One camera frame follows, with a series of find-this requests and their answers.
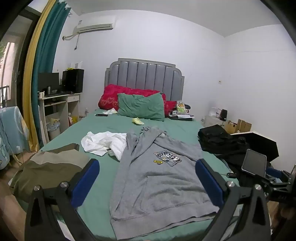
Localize white shirt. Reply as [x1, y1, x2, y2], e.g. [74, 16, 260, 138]
[81, 131, 127, 161]

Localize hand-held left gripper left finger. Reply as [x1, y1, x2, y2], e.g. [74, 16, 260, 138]
[24, 159, 100, 241]

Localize black bag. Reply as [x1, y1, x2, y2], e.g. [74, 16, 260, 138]
[198, 124, 250, 160]

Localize black computer tower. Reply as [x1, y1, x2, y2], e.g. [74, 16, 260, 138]
[62, 69, 84, 93]

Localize green pillow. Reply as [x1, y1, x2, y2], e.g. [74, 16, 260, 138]
[117, 92, 165, 122]

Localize grey hoodie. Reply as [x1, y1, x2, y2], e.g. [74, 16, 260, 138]
[109, 126, 220, 240]

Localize white air conditioner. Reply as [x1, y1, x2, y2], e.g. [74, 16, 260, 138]
[73, 19, 114, 35]

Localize grey-screen smartphone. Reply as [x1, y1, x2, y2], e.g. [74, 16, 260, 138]
[242, 149, 267, 178]

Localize orange box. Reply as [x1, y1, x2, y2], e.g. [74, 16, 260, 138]
[68, 115, 80, 127]

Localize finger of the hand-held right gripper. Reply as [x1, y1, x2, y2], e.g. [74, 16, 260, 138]
[264, 167, 292, 186]

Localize window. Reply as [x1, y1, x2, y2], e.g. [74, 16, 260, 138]
[0, 42, 14, 107]

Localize bed with green sheet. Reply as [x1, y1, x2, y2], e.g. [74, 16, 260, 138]
[39, 108, 243, 241]

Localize white computer desk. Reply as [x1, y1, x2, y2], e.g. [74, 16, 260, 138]
[38, 91, 81, 144]

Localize cardboard box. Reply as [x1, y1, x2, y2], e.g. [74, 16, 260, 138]
[237, 119, 252, 132]
[225, 120, 238, 134]

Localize black box with white edge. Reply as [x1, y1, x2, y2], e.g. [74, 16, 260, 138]
[231, 131, 279, 161]

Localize trash bin with bag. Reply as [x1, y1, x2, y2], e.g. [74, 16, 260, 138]
[46, 117, 61, 139]

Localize yellow snack bag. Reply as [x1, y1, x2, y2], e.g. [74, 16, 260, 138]
[176, 101, 188, 114]

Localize yellow curtain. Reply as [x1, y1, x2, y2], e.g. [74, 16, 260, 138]
[22, 0, 57, 152]

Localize blue patterned cloth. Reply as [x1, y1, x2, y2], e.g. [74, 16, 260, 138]
[0, 107, 30, 171]

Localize black monitor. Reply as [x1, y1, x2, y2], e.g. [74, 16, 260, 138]
[38, 72, 60, 91]

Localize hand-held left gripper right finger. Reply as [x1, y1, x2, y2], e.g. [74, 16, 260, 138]
[195, 159, 271, 241]

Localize olive green jacket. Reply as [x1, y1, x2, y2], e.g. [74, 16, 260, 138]
[9, 143, 90, 209]

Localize teal curtain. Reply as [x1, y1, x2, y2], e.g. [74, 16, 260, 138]
[31, 0, 71, 149]

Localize white air conditioner hose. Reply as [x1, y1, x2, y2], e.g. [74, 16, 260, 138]
[63, 30, 80, 50]

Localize grey padded headboard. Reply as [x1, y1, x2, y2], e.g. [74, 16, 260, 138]
[105, 58, 185, 102]

